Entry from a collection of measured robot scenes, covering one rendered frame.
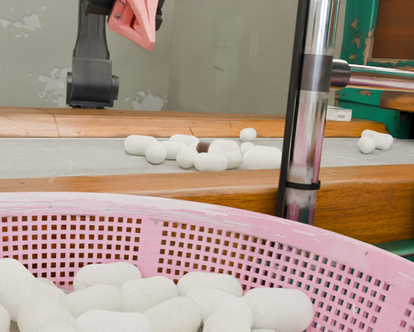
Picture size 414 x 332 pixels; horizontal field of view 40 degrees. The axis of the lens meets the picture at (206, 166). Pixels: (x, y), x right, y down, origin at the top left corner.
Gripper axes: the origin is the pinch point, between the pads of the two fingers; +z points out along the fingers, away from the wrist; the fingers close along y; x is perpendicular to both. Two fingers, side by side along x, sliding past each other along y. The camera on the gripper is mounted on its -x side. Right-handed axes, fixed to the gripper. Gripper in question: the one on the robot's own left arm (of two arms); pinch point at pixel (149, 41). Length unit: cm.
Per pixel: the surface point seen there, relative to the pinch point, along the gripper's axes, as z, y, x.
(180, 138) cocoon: 12.0, 1.0, 3.4
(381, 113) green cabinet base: 0, 50, 11
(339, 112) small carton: 0.4, 38.5, 9.9
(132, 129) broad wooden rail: 3.7, 0.6, 11.0
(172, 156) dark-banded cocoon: 15.9, -2.1, 1.7
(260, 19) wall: -117, 120, 73
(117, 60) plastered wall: -153, 84, 132
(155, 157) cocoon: 17.4, -5.1, 0.0
